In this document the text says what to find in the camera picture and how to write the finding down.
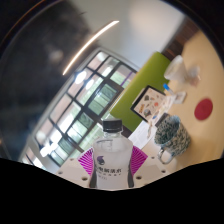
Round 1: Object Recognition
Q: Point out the flat round red coaster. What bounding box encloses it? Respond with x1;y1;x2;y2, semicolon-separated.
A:
193;97;214;122

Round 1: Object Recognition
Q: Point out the clear plastic water bottle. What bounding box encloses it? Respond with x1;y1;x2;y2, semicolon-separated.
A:
88;118;135;192

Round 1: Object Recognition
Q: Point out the group of pendant lamps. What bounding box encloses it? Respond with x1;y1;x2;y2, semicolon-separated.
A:
73;68;96;91

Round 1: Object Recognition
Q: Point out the white paper napkin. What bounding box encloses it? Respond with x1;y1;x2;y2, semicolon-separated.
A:
184;65;202;88

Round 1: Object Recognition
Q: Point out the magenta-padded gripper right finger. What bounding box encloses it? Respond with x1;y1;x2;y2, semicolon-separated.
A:
128;145;172;189

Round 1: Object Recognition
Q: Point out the small white card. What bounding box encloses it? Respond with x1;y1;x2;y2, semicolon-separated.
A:
173;91;188;105

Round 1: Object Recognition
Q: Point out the white ceramic bowl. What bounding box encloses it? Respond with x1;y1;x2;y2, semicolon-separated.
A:
163;54;186;83

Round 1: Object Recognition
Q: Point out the speckled green ceramic mug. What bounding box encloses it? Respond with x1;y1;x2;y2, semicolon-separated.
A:
153;114;192;165

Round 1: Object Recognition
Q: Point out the curved linear ceiling light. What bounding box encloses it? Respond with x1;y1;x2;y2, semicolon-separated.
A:
62;20;120;77

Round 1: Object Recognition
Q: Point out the green upholstered bench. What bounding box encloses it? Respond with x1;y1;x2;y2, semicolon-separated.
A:
109;50;173;133

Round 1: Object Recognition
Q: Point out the small blue-capped bottle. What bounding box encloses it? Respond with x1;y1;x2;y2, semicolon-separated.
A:
162;83;174;95

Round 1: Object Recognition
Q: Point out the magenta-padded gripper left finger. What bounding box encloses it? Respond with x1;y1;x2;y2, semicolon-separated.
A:
54;147;98;189

